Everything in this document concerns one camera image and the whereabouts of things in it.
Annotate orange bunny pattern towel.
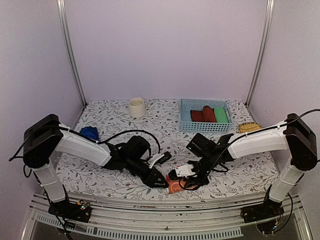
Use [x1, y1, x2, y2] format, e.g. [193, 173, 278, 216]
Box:
[165, 175, 200, 194]

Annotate yellow bamboo tray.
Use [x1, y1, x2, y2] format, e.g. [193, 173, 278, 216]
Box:
[238, 122, 263, 134]

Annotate dark red rolled towel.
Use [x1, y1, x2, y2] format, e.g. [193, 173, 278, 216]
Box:
[190, 110, 205, 122]

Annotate light blue plastic basket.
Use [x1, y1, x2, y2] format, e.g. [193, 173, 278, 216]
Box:
[178, 98, 233, 134]

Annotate left aluminium frame post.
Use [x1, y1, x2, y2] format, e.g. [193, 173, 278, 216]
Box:
[56, 0, 88, 108]

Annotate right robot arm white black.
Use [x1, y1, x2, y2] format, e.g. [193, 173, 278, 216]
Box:
[175, 113, 319, 218]

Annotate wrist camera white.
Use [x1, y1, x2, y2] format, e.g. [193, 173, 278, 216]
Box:
[147, 151, 172, 169]
[168, 164, 196, 180]

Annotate blue towel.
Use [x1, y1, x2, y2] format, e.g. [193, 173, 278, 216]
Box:
[79, 126, 99, 141]

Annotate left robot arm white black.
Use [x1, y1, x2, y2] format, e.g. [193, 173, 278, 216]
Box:
[22, 114, 169, 217]

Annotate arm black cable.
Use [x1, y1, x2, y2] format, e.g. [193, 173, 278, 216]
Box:
[178, 108, 320, 191]
[8, 126, 162, 178]

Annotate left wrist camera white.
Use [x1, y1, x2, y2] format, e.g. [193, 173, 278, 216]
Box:
[147, 151, 172, 169]

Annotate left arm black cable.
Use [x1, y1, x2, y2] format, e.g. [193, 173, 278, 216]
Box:
[8, 126, 162, 178]

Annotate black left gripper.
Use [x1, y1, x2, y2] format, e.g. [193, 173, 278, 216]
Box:
[125, 156, 170, 189]

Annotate cream ceramic cup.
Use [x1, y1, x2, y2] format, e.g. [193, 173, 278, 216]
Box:
[128, 97, 146, 118]

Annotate green rolled towel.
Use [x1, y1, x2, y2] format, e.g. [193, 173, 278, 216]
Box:
[213, 107, 229, 123]

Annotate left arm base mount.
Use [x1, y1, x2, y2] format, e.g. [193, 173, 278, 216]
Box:
[48, 199, 92, 223]

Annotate right aluminium frame post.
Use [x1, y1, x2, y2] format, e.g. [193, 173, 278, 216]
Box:
[245, 0, 275, 108]

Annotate front aluminium rail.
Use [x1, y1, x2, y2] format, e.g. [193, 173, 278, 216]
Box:
[22, 192, 313, 240]

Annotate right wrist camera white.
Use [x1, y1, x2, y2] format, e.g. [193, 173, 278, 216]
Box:
[168, 164, 196, 180]

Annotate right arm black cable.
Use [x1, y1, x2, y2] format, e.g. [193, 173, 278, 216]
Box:
[178, 108, 320, 191]

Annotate aluminium frame post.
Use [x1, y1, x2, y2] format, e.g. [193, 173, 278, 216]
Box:
[245, 0, 275, 108]
[56, 0, 88, 108]

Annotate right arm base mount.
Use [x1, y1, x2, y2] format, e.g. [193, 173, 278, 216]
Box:
[240, 198, 285, 223]

